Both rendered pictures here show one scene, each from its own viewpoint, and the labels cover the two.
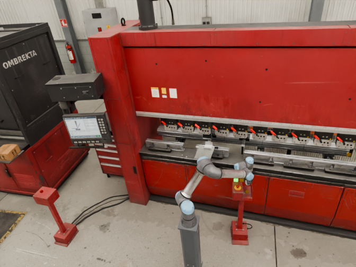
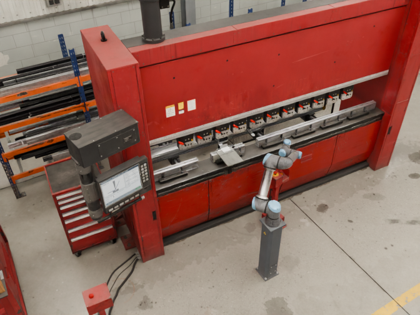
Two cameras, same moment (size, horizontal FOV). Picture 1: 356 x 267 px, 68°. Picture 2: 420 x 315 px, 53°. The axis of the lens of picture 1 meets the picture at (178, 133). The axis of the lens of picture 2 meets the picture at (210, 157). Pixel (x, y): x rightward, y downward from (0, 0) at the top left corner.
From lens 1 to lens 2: 2.52 m
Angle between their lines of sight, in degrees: 38
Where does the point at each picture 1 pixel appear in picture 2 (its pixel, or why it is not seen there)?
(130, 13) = not seen: outside the picture
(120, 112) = (142, 149)
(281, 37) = (290, 24)
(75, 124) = (113, 185)
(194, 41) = (218, 43)
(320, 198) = (322, 154)
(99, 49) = (122, 80)
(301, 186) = (309, 149)
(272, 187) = not seen: hidden behind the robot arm
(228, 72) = (247, 66)
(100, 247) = not seen: outside the picture
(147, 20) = (159, 30)
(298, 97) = (302, 71)
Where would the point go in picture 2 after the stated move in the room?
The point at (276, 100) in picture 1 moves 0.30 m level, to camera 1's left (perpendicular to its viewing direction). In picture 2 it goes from (286, 79) to (269, 91)
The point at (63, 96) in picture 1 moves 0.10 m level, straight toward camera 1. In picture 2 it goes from (100, 155) to (113, 157)
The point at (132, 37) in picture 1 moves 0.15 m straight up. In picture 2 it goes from (147, 55) to (145, 37)
